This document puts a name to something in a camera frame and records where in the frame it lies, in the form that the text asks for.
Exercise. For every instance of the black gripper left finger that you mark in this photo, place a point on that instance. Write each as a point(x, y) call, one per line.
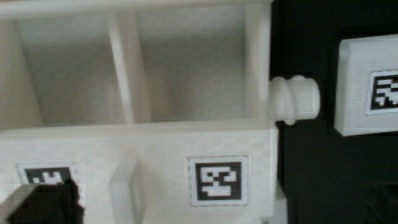
point(41, 204)

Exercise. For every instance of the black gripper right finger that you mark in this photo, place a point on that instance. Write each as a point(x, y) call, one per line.
point(381, 204)

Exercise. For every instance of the white cabinet body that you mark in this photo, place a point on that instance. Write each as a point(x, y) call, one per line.
point(116, 62)

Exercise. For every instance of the white cabinet door panel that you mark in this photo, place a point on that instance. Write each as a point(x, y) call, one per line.
point(366, 87)

